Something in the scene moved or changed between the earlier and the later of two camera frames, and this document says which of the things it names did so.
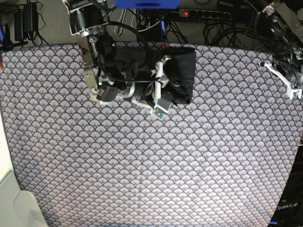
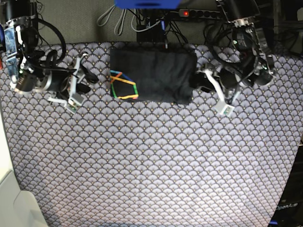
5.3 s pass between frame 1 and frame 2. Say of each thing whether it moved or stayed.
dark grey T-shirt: stayed
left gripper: moved
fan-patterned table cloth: stayed
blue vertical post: stayed
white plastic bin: stayed
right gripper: moved
